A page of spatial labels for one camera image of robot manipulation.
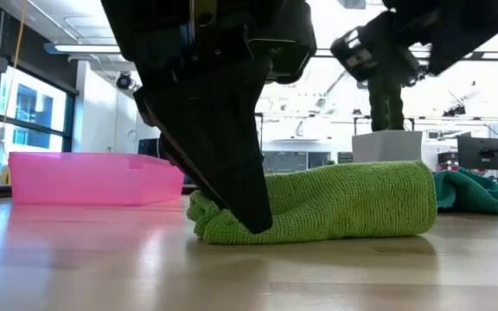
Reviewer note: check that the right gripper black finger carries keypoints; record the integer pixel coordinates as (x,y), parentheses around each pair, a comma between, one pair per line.
(400,56)

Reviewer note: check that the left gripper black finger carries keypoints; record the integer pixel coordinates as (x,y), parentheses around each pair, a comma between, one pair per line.
(223,142)
(162,140)

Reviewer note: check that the green microfiber towel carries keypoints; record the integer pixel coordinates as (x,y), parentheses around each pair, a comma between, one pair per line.
(340,203)

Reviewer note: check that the pink plastic basket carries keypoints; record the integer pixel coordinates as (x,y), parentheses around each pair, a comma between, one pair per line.
(89,179)

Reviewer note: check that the teal microfiber towel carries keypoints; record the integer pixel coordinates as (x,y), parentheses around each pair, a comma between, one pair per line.
(469,192)

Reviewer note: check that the black computer monitor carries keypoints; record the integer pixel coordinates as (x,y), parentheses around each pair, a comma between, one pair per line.
(482,153)
(149,147)

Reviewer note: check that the black ceiling spotlight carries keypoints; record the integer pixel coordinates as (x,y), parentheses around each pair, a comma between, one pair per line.
(454,111)

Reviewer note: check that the white plant pot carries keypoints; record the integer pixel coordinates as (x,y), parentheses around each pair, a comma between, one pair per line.
(387,147)

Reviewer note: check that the small distant potted plant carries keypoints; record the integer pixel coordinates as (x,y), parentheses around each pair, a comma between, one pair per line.
(330,163)

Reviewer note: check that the dark framed window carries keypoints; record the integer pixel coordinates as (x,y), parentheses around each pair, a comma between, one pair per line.
(28,116)

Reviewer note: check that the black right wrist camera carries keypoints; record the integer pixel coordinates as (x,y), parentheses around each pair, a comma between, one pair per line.
(355,54)

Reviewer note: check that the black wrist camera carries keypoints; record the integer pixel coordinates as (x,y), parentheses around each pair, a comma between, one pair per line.
(355,54)
(288,47)

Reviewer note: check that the black round ceiling camera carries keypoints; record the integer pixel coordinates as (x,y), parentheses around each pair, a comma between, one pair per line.
(124,81)

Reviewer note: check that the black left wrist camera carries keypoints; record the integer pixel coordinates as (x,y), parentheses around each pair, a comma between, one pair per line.
(288,47)

